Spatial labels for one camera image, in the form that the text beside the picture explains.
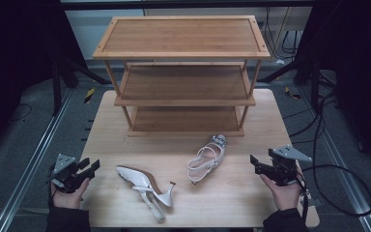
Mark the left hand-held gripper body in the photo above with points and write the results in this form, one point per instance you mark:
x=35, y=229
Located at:
x=65, y=170

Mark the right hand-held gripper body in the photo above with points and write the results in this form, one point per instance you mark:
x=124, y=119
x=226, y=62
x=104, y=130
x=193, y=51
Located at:
x=285, y=166

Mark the white high-heel shoe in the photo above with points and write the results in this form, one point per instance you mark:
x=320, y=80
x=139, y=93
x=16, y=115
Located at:
x=141, y=180
x=218, y=151

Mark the wooden three-tier shoe rack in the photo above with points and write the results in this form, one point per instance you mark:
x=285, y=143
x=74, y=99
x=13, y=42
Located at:
x=182, y=35

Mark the person's left hand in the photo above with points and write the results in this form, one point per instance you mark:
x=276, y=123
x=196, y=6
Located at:
x=67, y=198

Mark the person's right hand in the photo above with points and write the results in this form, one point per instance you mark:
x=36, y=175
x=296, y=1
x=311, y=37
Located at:
x=285, y=195

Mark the yellow and black tape piece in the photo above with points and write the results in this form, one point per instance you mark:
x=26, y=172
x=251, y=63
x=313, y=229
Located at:
x=291, y=93
x=89, y=95

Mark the black metal stand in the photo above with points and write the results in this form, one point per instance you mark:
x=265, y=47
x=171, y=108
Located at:
x=56, y=87
x=315, y=87

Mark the small white plug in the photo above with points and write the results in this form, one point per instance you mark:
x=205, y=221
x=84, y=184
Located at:
x=280, y=61

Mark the aluminium floor rail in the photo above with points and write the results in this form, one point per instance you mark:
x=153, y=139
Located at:
x=29, y=167
x=344, y=174

